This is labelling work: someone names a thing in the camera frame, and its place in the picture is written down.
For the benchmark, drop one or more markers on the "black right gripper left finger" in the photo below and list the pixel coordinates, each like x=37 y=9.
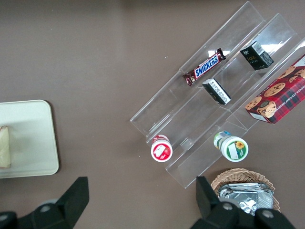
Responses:
x=71 y=199

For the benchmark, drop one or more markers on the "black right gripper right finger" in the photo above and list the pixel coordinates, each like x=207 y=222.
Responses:
x=209 y=202

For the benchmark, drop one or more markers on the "white sandwich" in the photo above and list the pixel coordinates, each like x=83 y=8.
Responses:
x=4 y=148

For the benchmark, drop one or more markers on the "woven wicker basket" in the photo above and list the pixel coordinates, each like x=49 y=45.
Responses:
x=240 y=176

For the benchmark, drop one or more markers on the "cream plastic tray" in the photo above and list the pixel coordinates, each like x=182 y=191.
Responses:
x=31 y=138

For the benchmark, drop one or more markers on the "silver foil packet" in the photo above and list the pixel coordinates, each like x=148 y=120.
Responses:
x=247 y=196

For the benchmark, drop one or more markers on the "green sunflower yogurt cup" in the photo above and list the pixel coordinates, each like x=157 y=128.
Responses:
x=232 y=146

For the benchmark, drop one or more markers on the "red strawberry yogurt cup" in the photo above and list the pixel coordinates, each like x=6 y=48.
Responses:
x=161 y=150

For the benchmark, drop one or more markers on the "clear acrylic tiered shelf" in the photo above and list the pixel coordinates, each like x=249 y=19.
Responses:
x=209 y=100

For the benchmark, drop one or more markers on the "black box with white label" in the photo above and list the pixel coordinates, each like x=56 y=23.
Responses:
x=216 y=91

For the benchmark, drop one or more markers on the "red tartan cookie box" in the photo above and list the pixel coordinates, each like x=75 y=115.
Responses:
x=278 y=94

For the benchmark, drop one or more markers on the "Snickers chocolate bar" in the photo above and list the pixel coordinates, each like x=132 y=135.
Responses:
x=205 y=67

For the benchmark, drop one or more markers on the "black box with gold print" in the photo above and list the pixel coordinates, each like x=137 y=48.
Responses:
x=256 y=56

